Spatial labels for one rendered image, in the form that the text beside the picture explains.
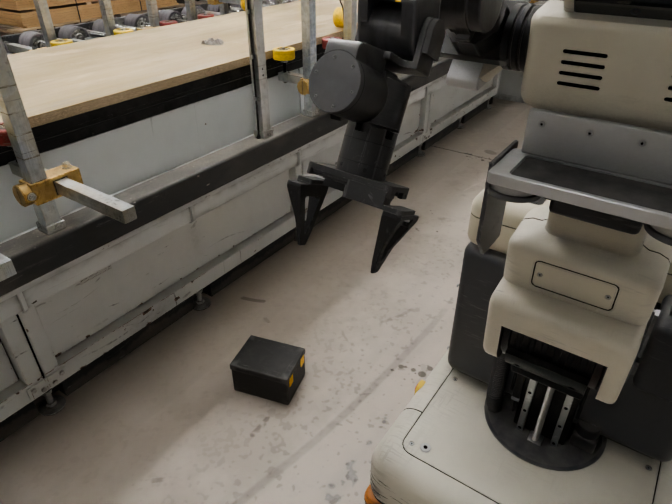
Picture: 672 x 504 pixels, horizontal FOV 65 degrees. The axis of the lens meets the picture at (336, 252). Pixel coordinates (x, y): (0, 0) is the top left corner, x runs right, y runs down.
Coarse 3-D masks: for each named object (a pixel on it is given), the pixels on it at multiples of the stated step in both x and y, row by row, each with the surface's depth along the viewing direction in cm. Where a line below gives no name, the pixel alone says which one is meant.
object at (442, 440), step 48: (432, 384) 138; (480, 384) 137; (432, 432) 125; (480, 432) 125; (528, 432) 126; (384, 480) 120; (432, 480) 115; (480, 480) 114; (528, 480) 114; (576, 480) 114; (624, 480) 114
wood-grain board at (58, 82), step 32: (320, 0) 299; (128, 32) 219; (160, 32) 219; (192, 32) 219; (224, 32) 219; (288, 32) 219; (320, 32) 219; (32, 64) 172; (64, 64) 172; (96, 64) 172; (128, 64) 172; (160, 64) 172; (192, 64) 172; (224, 64) 174; (32, 96) 142; (64, 96) 142; (96, 96) 142; (128, 96) 149
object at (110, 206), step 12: (12, 168) 125; (60, 180) 117; (72, 180) 117; (60, 192) 117; (72, 192) 113; (84, 192) 112; (96, 192) 112; (84, 204) 113; (96, 204) 110; (108, 204) 107; (120, 204) 107; (108, 216) 109; (120, 216) 106; (132, 216) 107
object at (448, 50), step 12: (504, 0) 72; (504, 12) 69; (504, 24) 70; (480, 36) 70; (492, 36) 70; (444, 48) 76; (456, 48) 73; (468, 48) 72; (480, 48) 71; (492, 48) 72; (468, 60) 75; (480, 60) 74; (492, 60) 72; (504, 60) 71
